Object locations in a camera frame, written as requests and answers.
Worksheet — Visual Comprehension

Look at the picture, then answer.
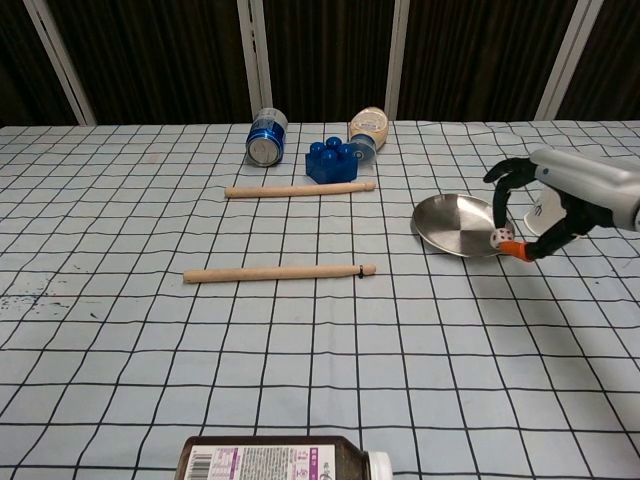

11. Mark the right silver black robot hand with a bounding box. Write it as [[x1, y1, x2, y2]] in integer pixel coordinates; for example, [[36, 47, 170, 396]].
[[483, 147, 640, 263]]

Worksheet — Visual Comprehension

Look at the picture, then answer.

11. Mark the white paper cup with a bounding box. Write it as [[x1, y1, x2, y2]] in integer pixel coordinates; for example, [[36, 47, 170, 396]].
[[522, 187, 587, 242]]

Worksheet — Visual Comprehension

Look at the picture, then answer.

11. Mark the white die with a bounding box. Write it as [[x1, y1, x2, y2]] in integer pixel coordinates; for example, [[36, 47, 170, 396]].
[[489, 227, 516, 250]]

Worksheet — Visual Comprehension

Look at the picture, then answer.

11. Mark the light blue grid tablecloth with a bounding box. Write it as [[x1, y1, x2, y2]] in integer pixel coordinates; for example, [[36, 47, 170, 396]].
[[0, 119, 640, 480]]

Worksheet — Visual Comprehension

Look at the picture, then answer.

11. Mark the round stainless steel plate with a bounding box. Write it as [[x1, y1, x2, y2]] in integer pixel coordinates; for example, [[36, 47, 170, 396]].
[[410, 193, 517, 259]]

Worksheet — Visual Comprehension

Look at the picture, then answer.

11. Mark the beige sauce squeeze bottle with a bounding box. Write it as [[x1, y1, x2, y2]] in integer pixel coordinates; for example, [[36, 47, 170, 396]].
[[348, 105, 391, 165]]

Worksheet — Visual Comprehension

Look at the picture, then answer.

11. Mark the blue plastic building block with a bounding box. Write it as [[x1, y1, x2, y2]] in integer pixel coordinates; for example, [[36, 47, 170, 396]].
[[305, 137, 360, 185]]

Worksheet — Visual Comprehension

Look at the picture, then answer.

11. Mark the plain wooden drumstick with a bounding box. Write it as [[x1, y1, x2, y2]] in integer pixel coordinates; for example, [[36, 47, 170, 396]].
[[224, 181, 377, 200]]

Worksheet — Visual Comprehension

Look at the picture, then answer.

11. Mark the blue silver drink can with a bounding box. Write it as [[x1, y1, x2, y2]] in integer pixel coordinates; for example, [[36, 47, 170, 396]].
[[246, 107, 289, 167]]

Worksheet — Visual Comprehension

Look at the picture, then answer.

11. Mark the brown medicine bottle white cap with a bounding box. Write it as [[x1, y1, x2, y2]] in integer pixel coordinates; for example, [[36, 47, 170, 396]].
[[175, 435, 391, 480]]

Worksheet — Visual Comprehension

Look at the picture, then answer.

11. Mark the white metal frame post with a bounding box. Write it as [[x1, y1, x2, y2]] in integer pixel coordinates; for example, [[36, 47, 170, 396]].
[[536, 0, 607, 122], [22, 0, 97, 126], [236, 0, 275, 124], [383, 0, 412, 122]]

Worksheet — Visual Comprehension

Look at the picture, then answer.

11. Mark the wooden drumstick with black ring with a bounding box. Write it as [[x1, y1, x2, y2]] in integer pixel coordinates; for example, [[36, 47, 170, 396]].
[[182, 263, 377, 285]]

